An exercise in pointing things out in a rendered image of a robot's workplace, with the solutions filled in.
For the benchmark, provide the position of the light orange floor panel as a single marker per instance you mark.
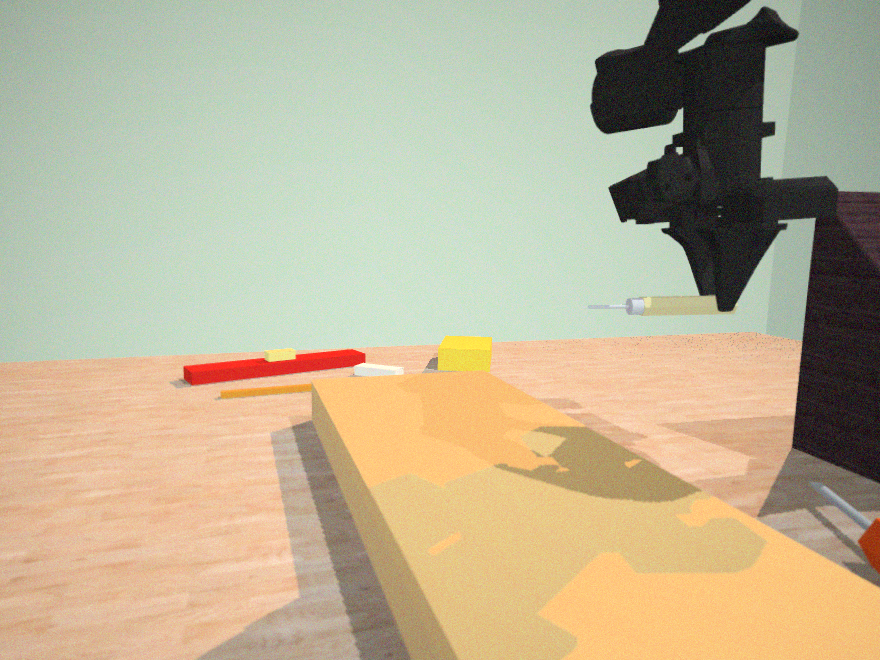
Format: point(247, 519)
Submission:
point(502, 529)

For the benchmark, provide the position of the orange-handled awl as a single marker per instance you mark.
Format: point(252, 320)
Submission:
point(870, 540)

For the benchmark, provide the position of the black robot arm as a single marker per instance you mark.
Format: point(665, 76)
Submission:
point(645, 86)

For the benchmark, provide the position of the orange thin flat bar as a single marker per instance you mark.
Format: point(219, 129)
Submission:
point(266, 390)

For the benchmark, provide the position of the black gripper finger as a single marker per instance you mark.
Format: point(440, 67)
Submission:
point(736, 253)
point(699, 254)

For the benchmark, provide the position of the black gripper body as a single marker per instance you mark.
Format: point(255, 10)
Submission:
point(733, 141)

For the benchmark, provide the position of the white rectangular block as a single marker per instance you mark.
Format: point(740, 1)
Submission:
point(366, 369)

